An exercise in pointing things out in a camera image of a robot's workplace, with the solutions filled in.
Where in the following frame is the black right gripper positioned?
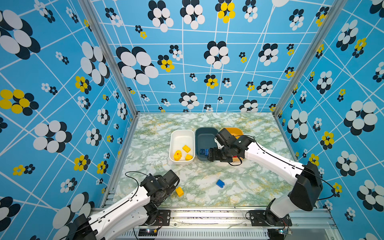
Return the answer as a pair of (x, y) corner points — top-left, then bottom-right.
(205, 147), (232, 162)

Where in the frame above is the yellow plastic bin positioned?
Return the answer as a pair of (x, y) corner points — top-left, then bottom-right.
(219, 127), (244, 140)

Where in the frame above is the dark teal plastic bin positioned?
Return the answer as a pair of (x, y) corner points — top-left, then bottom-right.
(195, 127), (219, 162)

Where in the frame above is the yellow round lego piece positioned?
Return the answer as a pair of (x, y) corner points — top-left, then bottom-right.
(174, 150), (183, 161)

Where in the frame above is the yellow tall lego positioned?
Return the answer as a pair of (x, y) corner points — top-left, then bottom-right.
(185, 154), (194, 161)

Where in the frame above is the white plastic bin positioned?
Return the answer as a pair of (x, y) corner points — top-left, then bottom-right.
(169, 130), (196, 165)

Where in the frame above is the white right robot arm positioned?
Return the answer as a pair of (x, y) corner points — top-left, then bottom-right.
(208, 128), (323, 226)

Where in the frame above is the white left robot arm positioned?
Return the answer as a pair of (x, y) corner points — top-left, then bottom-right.
(56, 170), (180, 240)

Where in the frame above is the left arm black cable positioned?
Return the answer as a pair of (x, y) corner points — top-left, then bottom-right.
(124, 170), (151, 202)

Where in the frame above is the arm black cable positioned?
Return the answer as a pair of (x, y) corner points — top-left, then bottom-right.
(124, 170), (151, 202)
(236, 134), (335, 202)

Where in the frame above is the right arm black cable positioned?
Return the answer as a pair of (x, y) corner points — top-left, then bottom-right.
(236, 134), (335, 202)

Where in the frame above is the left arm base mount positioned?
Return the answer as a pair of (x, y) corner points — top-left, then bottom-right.
(144, 210), (171, 227)

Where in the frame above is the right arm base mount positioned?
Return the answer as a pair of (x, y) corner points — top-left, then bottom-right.
(246, 210), (292, 228)

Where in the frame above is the aluminium front rail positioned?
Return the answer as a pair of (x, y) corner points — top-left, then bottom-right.
(115, 207), (342, 240)

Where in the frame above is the aluminium corner post right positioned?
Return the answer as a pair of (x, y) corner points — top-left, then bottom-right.
(273, 0), (348, 119)

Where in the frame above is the aluminium corner post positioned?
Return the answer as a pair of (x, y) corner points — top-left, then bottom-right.
(273, 0), (348, 119)
(79, 0), (138, 118)

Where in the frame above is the aluminium corner post left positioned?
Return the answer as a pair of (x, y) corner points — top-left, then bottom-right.
(79, 0), (138, 118)

